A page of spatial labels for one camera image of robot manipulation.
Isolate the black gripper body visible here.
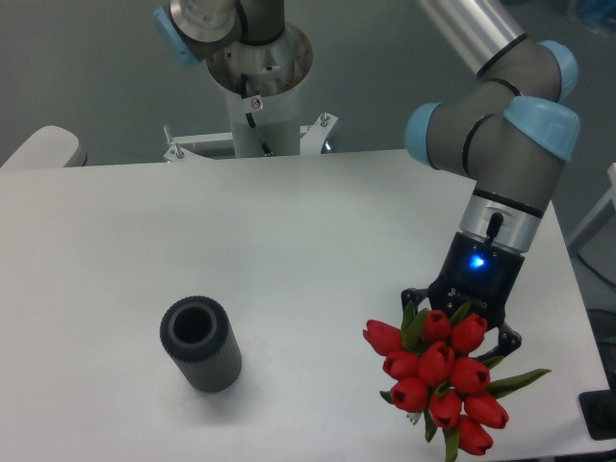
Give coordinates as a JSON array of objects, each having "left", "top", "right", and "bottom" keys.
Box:
[{"left": 427, "top": 232, "right": 525, "bottom": 329}]

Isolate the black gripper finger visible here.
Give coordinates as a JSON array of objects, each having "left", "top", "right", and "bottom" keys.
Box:
[
  {"left": 400, "top": 288, "right": 430, "bottom": 317},
  {"left": 476, "top": 321, "right": 522, "bottom": 361}
]

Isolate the red tulip bouquet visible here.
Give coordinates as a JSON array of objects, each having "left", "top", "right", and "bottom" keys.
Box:
[{"left": 362, "top": 302, "right": 548, "bottom": 461}]

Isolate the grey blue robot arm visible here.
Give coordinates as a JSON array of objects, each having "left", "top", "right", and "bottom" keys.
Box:
[{"left": 154, "top": 1, "right": 579, "bottom": 356}]

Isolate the black device at table edge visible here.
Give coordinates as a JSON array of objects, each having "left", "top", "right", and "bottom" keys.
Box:
[{"left": 578, "top": 390, "right": 615, "bottom": 441}]

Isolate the dark grey ribbed vase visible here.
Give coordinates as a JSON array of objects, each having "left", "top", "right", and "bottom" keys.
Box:
[{"left": 159, "top": 295, "right": 242, "bottom": 394}]

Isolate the white chair backrest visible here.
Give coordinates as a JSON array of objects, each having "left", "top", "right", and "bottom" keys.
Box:
[{"left": 1, "top": 125, "right": 88, "bottom": 171}]

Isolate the white metal base frame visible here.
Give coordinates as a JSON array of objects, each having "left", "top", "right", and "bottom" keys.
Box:
[{"left": 163, "top": 112, "right": 339, "bottom": 163}]

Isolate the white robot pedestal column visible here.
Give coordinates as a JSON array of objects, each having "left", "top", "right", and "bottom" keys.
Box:
[{"left": 206, "top": 23, "right": 313, "bottom": 158}]

